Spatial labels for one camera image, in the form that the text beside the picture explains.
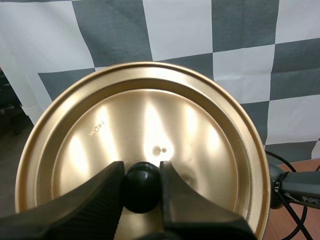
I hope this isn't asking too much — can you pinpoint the checked cloth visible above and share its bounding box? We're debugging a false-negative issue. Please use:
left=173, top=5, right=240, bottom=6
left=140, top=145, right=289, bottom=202
left=0, top=0, right=320, bottom=163

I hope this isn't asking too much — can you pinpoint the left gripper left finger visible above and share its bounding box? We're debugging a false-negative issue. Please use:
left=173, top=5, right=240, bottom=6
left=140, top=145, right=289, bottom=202
left=0, top=161, right=125, bottom=240

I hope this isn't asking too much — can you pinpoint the gold pot lid black knob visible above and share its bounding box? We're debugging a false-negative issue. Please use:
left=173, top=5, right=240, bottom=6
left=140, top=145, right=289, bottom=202
left=14, top=61, right=273, bottom=240

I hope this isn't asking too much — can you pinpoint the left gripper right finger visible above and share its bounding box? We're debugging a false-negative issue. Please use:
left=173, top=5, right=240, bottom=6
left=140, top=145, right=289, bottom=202
left=159, top=160, right=259, bottom=240

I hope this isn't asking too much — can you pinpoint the black cable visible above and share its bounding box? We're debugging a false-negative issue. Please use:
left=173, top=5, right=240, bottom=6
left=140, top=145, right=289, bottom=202
left=264, top=149, right=320, bottom=240

